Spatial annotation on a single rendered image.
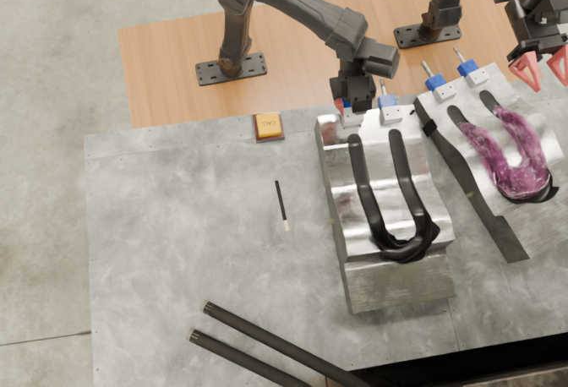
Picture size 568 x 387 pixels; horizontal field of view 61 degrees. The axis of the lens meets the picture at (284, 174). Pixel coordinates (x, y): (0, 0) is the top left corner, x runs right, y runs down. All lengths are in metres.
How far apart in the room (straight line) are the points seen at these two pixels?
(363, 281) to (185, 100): 0.69
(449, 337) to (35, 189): 1.75
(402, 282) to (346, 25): 0.62
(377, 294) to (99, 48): 1.80
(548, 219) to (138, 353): 1.05
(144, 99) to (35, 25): 1.33
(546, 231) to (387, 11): 0.77
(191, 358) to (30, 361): 1.08
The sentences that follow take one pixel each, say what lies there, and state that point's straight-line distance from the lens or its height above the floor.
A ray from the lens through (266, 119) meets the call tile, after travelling 1.31.
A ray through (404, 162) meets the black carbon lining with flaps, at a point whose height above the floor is 0.88.
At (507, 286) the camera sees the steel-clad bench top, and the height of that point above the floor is 0.80.
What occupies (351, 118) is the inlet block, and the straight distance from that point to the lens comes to 1.21.
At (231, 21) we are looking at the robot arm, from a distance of 1.16.
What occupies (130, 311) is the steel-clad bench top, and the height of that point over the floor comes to 0.80.
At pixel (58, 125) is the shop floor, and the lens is 2.39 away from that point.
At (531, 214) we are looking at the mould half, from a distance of 1.34.
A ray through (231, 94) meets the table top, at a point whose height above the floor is 0.80.
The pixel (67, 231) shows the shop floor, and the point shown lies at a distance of 2.23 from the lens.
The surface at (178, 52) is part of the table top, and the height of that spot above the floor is 0.80.
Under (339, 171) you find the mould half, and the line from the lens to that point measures 1.23.
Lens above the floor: 2.04
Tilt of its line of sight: 73 degrees down
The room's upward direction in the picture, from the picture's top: 9 degrees clockwise
